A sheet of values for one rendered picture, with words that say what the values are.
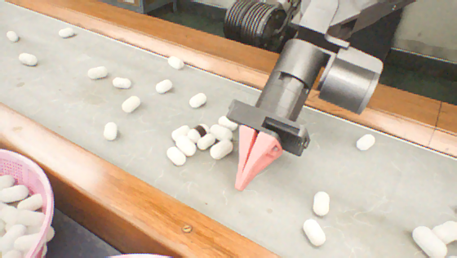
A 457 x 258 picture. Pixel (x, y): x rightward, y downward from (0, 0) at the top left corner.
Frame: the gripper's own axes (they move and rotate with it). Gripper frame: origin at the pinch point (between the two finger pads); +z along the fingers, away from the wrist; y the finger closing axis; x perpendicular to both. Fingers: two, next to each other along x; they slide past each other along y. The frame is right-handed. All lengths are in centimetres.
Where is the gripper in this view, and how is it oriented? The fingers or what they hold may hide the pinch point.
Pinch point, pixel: (241, 183)
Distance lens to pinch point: 43.3
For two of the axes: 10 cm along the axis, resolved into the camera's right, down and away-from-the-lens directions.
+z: -4.4, 8.9, -1.3
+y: 8.4, 3.6, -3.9
